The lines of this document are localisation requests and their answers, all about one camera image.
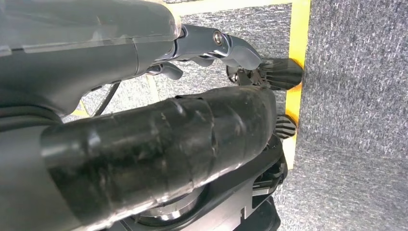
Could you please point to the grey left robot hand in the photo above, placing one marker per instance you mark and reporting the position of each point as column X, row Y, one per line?
column 159, row 143

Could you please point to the yellow floor tape square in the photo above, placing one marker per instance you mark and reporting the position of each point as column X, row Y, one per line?
column 298, row 47

